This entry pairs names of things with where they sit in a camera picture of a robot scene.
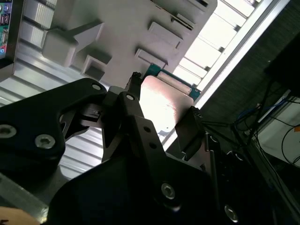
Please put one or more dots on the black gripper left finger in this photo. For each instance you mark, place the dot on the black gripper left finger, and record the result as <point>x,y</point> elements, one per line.
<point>35,117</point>

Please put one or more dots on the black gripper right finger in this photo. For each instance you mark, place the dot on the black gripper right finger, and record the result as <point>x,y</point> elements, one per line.
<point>189,136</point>

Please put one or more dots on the silver CPU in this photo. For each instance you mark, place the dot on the silver CPU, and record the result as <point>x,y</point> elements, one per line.
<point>164,105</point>

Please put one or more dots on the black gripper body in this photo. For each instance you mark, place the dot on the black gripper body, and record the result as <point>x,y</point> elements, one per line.
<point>105,199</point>

